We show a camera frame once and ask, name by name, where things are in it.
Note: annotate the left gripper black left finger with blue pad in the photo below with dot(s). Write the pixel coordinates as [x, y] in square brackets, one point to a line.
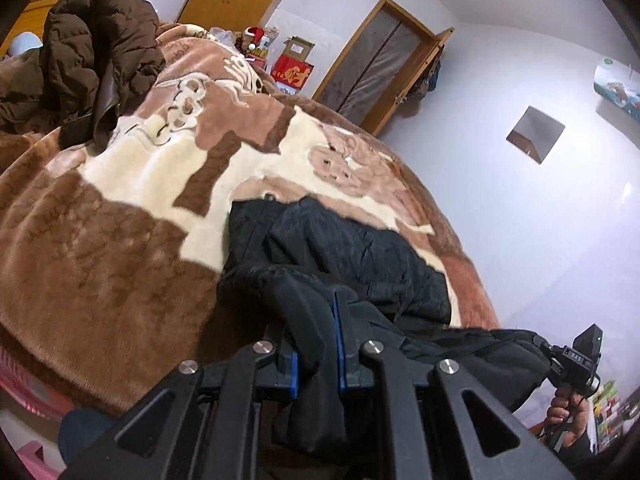
[201, 421]

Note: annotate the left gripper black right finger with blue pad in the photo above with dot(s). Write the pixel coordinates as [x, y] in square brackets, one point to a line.
[440, 405]

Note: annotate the black quilted jacket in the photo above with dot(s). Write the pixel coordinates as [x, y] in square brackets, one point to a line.
[305, 269]

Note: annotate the clothes hanging on door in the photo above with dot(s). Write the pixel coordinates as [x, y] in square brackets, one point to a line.
[427, 82]

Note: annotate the person's right hand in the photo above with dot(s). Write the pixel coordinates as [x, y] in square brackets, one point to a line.
[570, 409]

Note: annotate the pink plastic stool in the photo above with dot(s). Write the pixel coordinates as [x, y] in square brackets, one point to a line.
[31, 455]

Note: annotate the pink striped bed sheet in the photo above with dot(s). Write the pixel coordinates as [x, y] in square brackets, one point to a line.
[31, 393]

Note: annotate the brown plush bear blanket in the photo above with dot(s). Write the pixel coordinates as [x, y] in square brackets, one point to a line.
[110, 257]

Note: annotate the red gift box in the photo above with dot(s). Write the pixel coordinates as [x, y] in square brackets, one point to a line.
[291, 72]

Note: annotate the open cardboard box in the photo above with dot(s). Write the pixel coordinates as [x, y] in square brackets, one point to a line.
[297, 48]

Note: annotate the brown puffer coat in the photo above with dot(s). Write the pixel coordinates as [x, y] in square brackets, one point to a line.
[97, 61]

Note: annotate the red santa hat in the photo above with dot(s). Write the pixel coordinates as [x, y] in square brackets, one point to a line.
[252, 36]

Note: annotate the wooden headboard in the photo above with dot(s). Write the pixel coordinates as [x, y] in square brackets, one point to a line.
[31, 19]

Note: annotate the grey square wall panel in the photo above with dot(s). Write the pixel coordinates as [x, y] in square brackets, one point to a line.
[535, 134]

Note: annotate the white teal box on wall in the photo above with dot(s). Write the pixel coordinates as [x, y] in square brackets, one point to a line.
[619, 84]

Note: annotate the wooden door with frame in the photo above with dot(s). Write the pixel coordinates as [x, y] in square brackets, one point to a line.
[377, 68]

